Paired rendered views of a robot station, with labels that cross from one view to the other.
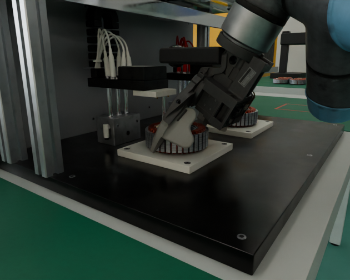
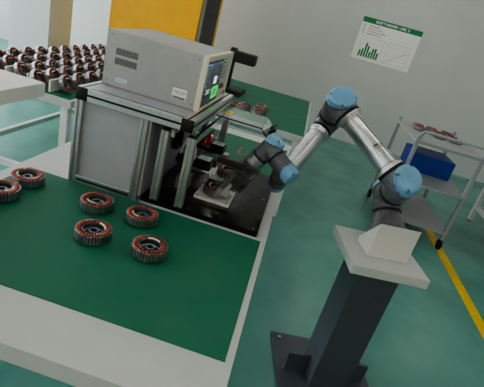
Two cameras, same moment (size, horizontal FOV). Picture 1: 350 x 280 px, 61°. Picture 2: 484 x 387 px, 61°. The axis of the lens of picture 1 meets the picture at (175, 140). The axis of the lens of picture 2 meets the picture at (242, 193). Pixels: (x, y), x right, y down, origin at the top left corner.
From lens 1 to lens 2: 127 cm
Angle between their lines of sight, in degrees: 30
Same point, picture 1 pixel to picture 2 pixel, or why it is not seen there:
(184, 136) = (227, 194)
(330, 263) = not seen: hidden behind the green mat
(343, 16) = (283, 176)
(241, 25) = (254, 163)
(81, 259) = (216, 234)
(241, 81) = (250, 177)
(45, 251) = (204, 233)
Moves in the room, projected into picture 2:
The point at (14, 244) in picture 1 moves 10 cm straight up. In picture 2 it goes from (194, 231) to (200, 206)
